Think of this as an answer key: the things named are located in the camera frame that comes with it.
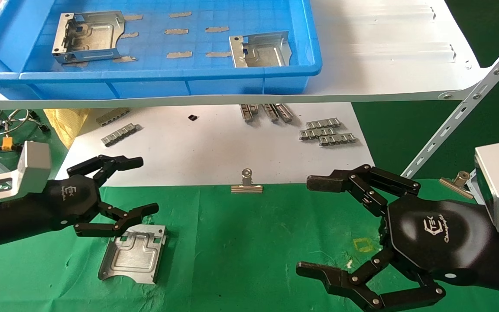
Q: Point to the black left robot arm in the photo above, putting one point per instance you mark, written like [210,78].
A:
[7,221]

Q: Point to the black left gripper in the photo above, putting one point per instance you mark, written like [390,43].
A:
[72,201]

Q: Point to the blue plastic bin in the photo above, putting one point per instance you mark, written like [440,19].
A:
[145,84]

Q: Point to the white shelf board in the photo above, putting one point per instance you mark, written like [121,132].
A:
[383,65]

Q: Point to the grey metal clip strip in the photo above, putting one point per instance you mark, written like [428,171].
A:
[338,139]
[119,134]
[284,112]
[113,117]
[314,133]
[246,113]
[323,123]
[270,112]
[254,108]

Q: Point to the yellow plastic bag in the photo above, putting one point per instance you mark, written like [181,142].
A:
[65,125]

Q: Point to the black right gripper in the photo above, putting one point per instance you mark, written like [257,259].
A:
[435,234]

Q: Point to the brown tape piece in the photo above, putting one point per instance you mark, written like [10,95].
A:
[76,64]
[217,29]
[180,14]
[132,17]
[129,34]
[218,54]
[179,54]
[176,31]
[124,59]

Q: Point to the silver binder clip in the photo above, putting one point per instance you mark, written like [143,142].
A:
[247,188]
[461,177]

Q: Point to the sheet metal bracket part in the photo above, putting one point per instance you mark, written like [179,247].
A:
[262,54]
[132,260]
[98,39]

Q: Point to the white perforated shelf brace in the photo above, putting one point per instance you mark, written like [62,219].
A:
[470,102]

